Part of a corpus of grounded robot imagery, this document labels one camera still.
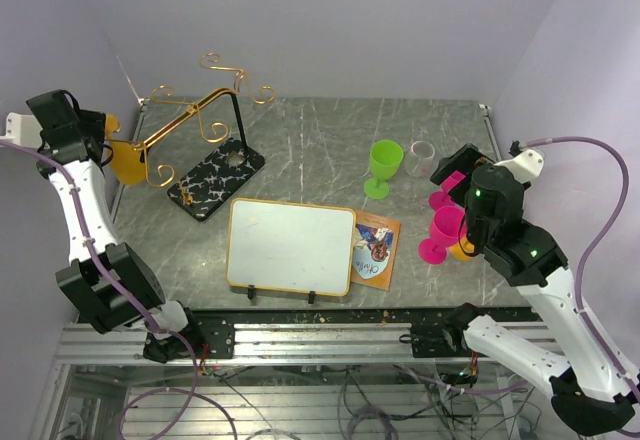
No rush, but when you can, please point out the orange Othello book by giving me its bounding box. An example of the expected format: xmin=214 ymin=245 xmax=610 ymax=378
xmin=350 ymin=210 xmax=401 ymax=291

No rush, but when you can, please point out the pink wine glass back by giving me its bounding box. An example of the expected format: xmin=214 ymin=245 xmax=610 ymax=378
xmin=418 ymin=206 xmax=466 ymax=265

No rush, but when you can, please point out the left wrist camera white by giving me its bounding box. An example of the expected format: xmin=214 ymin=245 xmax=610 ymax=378
xmin=1 ymin=112 xmax=42 ymax=148

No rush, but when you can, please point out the yellow wine glass front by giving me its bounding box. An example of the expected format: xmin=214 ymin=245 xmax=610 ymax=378
xmin=105 ymin=114 xmax=146 ymax=185

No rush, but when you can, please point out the pink wine glass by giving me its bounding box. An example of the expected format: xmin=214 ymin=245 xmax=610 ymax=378
xmin=418 ymin=206 xmax=466 ymax=265
xmin=428 ymin=171 xmax=465 ymax=211

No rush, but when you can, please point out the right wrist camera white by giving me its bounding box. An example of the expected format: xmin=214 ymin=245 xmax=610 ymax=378
xmin=496 ymin=140 xmax=545 ymax=189

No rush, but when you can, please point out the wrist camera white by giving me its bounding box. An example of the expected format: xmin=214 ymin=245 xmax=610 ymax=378
xmin=1 ymin=112 xmax=42 ymax=148
xmin=496 ymin=140 xmax=545 ymax=189

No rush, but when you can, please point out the yellow wine glass back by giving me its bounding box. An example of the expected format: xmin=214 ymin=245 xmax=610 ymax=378
xmin=448 ymin=235 xmax=475 ymax=261

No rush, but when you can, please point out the gold wire glass rack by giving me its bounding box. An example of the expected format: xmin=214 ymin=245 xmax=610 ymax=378
xmin=119 ymin=52 xmax=276 ymax=222

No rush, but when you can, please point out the green wine glass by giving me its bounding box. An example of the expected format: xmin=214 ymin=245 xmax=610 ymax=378
xmin=363 ymin=140 xmax=404 ymax=200

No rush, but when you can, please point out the aluminium mounting rail frame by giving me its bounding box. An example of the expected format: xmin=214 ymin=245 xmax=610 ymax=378
xmin=36 ymin=308 xmax=573 ymax=439

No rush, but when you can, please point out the clear wine glass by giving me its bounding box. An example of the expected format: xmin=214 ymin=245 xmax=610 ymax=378
xmin=404 ymin=141 xmax=435 ymax=177

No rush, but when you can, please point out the yellow wine glass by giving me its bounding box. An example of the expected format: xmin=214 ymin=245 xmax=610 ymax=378
xmin=448 ymin=235 xmax=475 ymax=261
xmin=105 ymin=114 xmax=146 ymax=185

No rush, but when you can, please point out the whiteboard with yellow frame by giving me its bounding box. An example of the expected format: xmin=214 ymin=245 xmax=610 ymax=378
xmin=226 ymin=198 xmax=356 ymax=297

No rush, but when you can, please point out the pink wine glass front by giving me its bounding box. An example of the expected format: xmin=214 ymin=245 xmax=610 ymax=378
xmin=428 ymin=171 xmax=465 ymax=211

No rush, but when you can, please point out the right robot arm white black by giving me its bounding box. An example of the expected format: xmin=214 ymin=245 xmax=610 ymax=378
xmin=430 ymin=140 xmax=639 ymax=436

